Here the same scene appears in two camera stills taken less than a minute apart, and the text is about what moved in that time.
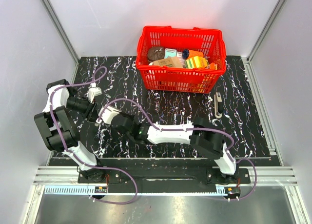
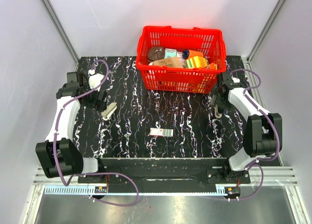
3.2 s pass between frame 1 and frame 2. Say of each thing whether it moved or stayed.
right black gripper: moved
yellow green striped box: stayed
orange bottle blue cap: stayed
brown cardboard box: stayed
